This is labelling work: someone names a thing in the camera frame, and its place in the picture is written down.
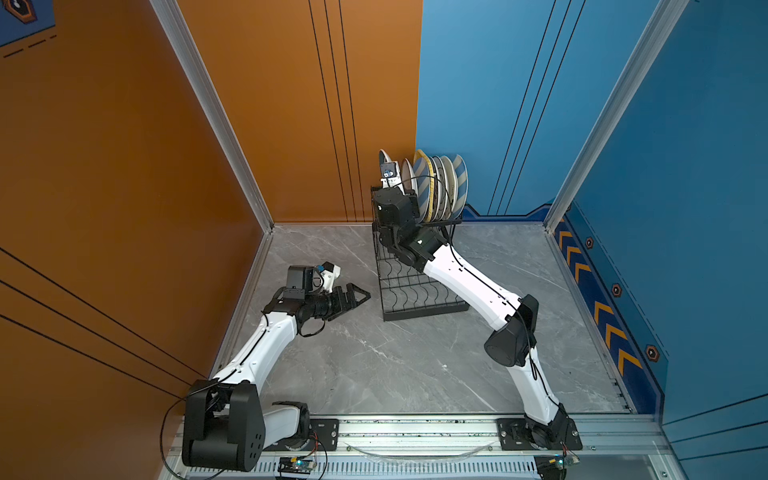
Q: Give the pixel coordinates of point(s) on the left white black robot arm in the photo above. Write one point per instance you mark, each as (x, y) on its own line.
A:
(225, 426)

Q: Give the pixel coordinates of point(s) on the yellow woven bamboo tray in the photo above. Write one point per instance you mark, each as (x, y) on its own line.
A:
(430, 210)

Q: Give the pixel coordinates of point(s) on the left green circuit board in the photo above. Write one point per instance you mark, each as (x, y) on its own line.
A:
(296, 468)

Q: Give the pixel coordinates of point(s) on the black wire dish rack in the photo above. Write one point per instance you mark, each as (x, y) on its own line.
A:
(406, 293)

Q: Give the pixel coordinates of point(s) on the green circuit board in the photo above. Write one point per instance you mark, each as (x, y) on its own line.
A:
(564, 461)
(296, 468)

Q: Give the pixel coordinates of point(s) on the white plate red characters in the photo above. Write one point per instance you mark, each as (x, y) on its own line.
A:
(439, 190)

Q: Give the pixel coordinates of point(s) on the cream plate floral drawing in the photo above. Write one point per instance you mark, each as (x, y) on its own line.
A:
(453, 179)

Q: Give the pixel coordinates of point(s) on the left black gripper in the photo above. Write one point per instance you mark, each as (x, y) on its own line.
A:
(339, 305)

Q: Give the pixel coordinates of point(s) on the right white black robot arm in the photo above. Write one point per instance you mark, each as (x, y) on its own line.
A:
(512, 318)

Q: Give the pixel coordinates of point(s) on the right green circuit board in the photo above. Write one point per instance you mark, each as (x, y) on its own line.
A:
(564, 461)

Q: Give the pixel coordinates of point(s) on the white plate green red rim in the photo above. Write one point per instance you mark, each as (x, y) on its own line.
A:
(383, 157)

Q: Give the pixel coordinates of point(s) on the white plate orange sunburst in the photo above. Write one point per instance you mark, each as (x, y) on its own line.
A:
(409, 183)

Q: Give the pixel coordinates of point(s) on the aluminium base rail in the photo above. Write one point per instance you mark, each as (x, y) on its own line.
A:
(463, 446)

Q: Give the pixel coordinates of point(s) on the blue white striped plate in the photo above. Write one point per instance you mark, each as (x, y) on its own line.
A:
(462, 185)

